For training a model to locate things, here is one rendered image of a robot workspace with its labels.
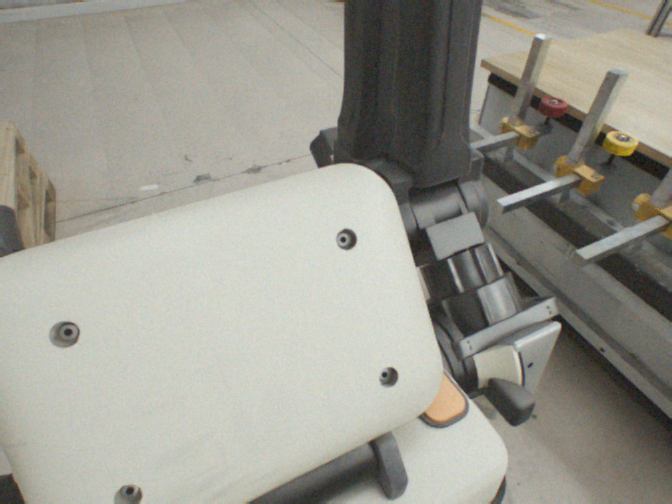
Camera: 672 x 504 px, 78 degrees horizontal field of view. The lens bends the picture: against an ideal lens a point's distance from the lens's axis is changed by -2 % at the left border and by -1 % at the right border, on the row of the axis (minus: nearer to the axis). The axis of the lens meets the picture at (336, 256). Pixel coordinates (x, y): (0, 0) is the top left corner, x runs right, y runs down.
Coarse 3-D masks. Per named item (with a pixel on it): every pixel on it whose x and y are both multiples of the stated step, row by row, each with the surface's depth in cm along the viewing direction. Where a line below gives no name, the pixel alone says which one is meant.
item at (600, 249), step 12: (660, 216) 102; (636, 228) 99; (648, 228) 99; (660, 228) 100; (600, 240) 96; (612, 240) 96; (624, 240) 96; (636, 240) 98; (576, 252) 93; (588, 252) 93; (600, 252) 93; (612, 252) 96
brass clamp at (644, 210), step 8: (640, 200) 106; (632, 208) 107; (640, 208) 106; (648, 208) 104; (656, 208) 102; (664, 208) 102; (640, 216) 106; (648, 216) 105; (664, 216) 101; (664, 232) 102
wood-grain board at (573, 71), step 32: (608, 32) 179; (480, 64) 160; (512, 64) 155; (544, 64) 155; (576, 64) 155; (608, 64) 155; (640, 64) 155; (544, 96) 139; (576, 96) 136; (640, 96) 136; (608, 128) 123; (640, 128) 121
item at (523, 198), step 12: (600, 168) 122; (612, 168) 122; (552, 180) 117; (564, 180) 117; (576, 180) 118; (528, 192) 113; (540, 192) 113; (552, 192) 116; (504, 204) 110; (516, 204) 111; (528, 204) 114
